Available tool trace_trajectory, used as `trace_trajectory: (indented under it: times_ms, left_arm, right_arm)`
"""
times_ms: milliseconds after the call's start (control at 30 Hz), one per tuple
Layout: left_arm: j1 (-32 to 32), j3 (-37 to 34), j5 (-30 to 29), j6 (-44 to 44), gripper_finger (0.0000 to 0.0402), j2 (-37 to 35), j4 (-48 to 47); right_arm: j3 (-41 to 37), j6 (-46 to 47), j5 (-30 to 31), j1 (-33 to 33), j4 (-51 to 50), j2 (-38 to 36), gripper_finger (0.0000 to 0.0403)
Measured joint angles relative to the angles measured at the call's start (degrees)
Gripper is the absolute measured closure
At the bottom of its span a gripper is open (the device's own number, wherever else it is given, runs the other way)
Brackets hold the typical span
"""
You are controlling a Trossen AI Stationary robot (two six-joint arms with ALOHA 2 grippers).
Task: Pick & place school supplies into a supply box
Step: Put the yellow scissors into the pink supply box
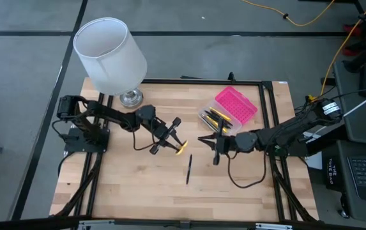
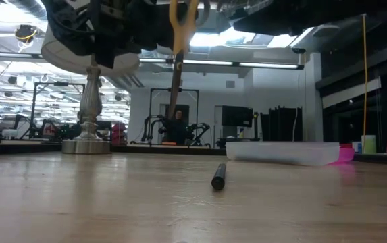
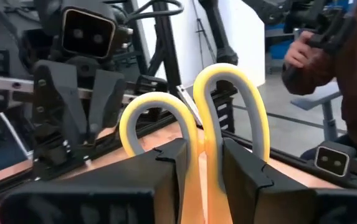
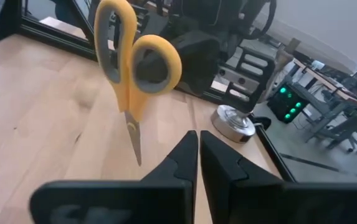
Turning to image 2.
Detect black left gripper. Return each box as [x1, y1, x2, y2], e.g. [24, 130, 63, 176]
[41, 0, 180, 68]

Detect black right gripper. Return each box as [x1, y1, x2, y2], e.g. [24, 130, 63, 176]
[218, 0, 282, 36]

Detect yellow grey scissors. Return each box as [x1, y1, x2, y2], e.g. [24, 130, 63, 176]
[167, 0, 211, 119]

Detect black pen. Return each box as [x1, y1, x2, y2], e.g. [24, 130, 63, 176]
[210, 162, 228, 191]

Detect clear box with pink lid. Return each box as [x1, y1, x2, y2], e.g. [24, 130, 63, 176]
[225, 141, 356, 167]

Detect long ceiling light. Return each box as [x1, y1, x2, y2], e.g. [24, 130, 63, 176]
[138, 57, 305, 71]

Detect white shade silver table lamp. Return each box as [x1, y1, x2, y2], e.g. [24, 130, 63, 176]
[40, 20, 140, 155]

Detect person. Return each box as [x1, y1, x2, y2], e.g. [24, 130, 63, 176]
[165, 108, 189, 145]

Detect black folding panels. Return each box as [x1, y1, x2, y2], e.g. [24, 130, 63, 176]
[259, 106, 304, 142]

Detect pale green container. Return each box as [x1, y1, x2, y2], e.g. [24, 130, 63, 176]
[361, 134, 378, 155]

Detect black camera gantry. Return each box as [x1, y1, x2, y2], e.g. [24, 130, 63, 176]
[149, 87, 200, 146]
[29, 82, 86, 140]

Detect black wall television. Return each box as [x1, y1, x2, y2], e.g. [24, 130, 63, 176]
[221, 105, 254, 128]

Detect black aluminium table frame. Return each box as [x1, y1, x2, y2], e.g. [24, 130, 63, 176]
[0, 140, 387, 167]

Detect ceiling cord reel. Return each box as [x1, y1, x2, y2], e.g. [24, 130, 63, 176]
[14, 24, 38, 44]

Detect yellow extension cable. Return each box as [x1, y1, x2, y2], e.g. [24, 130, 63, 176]
[361, 13, 369, 144]

